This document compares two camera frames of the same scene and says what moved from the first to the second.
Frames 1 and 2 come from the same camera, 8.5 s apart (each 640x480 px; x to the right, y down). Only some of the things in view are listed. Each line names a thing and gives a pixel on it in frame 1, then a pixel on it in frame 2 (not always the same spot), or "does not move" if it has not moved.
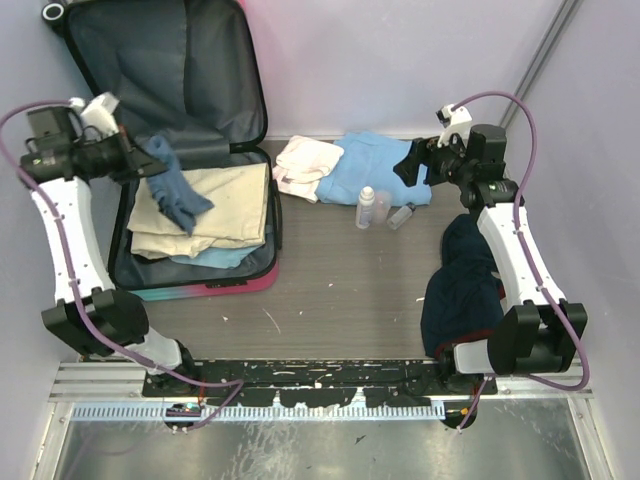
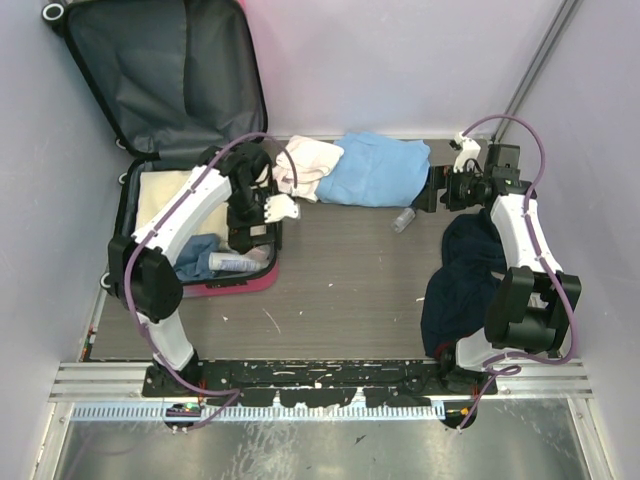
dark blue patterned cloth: [172, 192] to [194, 259]
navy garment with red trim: [463, 299] does not move
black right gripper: [420, 152] to [441, 177]
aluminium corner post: [556, 27] does not move
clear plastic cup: [382, 206] to [262, 254]
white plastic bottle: [366, 201] to [219, 261]
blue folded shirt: [370, 160] does not move
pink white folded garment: [301, 164] does not move
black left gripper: [141, 163] to [241, 237]
